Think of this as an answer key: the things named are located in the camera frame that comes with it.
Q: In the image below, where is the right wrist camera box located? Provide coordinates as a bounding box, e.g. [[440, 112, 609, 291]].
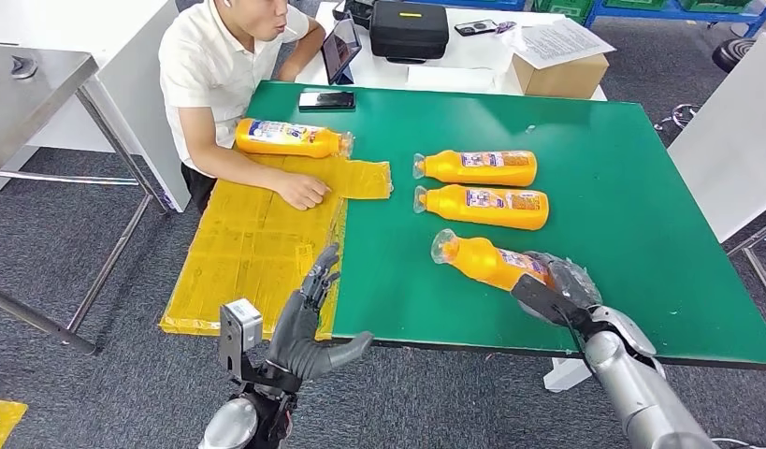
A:
[[511, 273, 591, 329]]

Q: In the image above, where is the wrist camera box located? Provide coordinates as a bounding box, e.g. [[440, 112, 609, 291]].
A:
[[511, 273, 591, 329], [219, 298, 264, 383]]

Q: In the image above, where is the black carrying case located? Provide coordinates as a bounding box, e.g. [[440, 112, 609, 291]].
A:
[[369, 0, 451, 65]]

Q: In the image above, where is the person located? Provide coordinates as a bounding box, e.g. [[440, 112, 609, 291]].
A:
[[158, 0, 332, 215]]

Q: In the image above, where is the white desk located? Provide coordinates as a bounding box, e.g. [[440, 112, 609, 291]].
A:
[[294, 0, 609, 102]]

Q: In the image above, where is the white table with metal legs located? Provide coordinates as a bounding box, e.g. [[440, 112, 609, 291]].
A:
[[666, 31, 766, 311]]

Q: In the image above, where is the printed paper sheet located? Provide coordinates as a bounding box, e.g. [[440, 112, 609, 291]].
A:
[[501, 18, 617, 70]]

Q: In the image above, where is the orange detergent bottle clear cap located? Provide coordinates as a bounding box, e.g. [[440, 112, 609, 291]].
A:
[[429, 228, 554, 294], [412, 183, 551, 232], [412, 150, 539, 188], [235, 117, 355, 160]]

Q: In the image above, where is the white table leg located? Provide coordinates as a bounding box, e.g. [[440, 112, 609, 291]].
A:
[[542, 355, 591, 394]]

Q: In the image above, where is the brown cardboard box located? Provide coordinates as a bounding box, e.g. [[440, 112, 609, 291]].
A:
[[511, 52, 611, 100]]

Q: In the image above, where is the yellow taped cardboard mat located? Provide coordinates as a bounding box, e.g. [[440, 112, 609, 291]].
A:
[[159, 152, 395, 340]]

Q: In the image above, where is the person's right hand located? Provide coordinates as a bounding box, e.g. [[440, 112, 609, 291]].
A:
[[273, 172, 332, 212]]

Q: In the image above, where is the dark phone with camera lenses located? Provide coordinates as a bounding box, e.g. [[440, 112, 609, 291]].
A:
[[454, 18, 500, 37]]

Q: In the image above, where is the white side table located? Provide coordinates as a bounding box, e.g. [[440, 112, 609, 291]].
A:
[[0, 0, 192, 214]]

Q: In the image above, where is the dark tablet on stand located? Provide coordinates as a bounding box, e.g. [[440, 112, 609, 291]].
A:
[[320, 13, 363, 86]]

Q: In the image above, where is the black round stool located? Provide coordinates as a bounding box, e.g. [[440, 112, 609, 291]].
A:
[[712, 36, 759, 76]]

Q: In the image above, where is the small black device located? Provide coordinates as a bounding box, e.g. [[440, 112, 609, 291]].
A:
[[332, 0, 374, 29]]

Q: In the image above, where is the blue metal shelf rack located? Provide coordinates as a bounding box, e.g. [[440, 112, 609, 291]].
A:
[[584, 0, 766, 38]]

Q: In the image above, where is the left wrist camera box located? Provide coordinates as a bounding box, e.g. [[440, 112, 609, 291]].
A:
[[219, 298, 264, 383]]

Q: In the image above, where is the black smartphone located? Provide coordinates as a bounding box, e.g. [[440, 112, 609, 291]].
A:
[[297, 90, 357, 113]]

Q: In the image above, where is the grey cable coil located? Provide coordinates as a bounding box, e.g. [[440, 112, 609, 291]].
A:
[[654, 103, 702, 133]]

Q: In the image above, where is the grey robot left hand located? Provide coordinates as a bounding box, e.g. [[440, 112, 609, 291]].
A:
[[267, 242, 375, 381]]

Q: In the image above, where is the stainless steel table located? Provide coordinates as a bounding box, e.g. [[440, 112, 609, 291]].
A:
[[0, 41, 172, 357]]

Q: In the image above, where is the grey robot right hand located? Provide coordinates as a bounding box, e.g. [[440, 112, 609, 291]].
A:
[[521, 251, 603, 311]]

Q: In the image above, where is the small metal bracket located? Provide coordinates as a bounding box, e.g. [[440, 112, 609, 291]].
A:
[[10, 54, 40, 80]]

